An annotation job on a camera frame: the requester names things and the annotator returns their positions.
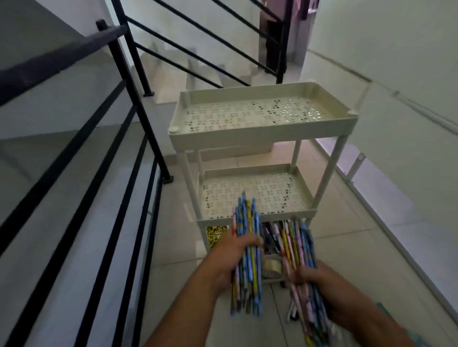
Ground yellow black patterned packets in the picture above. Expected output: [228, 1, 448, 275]
[206, 225, 229, 249]

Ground pile of colourful patterned pencils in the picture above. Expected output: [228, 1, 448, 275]
[229, 191, 335, 347]

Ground pile of teal wipe packets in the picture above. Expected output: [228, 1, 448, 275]
[375, 302, 430, 347]

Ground white partition board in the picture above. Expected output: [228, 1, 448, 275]
[300, 0, 458, 258]

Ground grey metal partition frame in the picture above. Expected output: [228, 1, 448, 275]
[314, 139, 458, 312]

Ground person's left forearm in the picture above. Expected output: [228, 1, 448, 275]
[143, 268, 229, 347]

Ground person's right hand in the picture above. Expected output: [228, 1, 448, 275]
[289, 259, 353, 322]

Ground large clear tape roll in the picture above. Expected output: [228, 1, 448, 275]
[263, 259, 283, 279]

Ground person's left hand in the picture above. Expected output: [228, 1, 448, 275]
[204, 232, 265, 294]

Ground white wall conduit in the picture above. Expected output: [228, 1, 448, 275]
[307, 48, 458, 136]

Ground beige plastic cart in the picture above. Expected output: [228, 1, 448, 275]
[167, 81, 360, 286]

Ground pile of black pens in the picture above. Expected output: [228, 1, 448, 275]
[263, 221, 287, 255]

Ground person's right forearm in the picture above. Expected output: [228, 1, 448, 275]
[322, 286, 419, 347]

